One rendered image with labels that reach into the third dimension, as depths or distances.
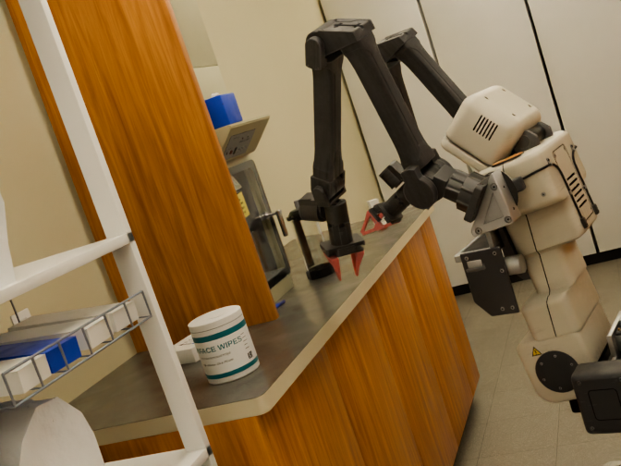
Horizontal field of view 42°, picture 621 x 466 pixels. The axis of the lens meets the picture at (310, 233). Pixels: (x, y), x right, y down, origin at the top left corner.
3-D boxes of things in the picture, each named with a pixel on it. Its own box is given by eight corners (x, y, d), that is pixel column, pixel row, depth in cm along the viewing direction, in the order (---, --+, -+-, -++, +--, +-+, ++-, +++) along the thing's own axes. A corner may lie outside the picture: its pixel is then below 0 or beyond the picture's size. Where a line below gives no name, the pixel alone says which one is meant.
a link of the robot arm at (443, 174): (453, 184, 170) (464, 172, 173) (410, 165, 174) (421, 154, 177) (444, 217, 176) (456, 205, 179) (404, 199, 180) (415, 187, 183)
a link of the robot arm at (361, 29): (343, 17, 160) (369, -1, 167) (298, 39, 170) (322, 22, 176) (441, 206, 172) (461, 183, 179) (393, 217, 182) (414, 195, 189)
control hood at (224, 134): (206, 168, 236) (195, 136, 235) (249, 153, 266) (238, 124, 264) (240, 157, 232) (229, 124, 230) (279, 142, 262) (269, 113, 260)
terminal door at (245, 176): (255, 300, 242) (211, 174, 237) (289, 272, 270) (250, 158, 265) (258, 300, 242) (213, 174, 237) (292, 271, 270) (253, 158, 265)
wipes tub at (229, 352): (199, 389, 188) (177, 330, 186) (222, 367, 200) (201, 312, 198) (248, 379, 183) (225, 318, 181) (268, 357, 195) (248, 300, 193)
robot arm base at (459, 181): (482, 187, 164) (501, 174, 174) (447, 172, 167) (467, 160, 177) (468, 224, 168) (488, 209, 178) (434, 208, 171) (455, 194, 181)
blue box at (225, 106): (200, 134, 237) (190, 104, 235) (215, 130, 246) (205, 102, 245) (230, 124, 233) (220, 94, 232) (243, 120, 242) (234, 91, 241)
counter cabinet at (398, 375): (141, 779, 206) (13, 462, 194) (353, 420, 395) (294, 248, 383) (385, 779, 181) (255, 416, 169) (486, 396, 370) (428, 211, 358)
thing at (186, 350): (164, 367, 220) (158, 353, 220) (199, 344, 234) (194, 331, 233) (196, 362, 214) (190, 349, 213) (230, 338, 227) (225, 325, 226)
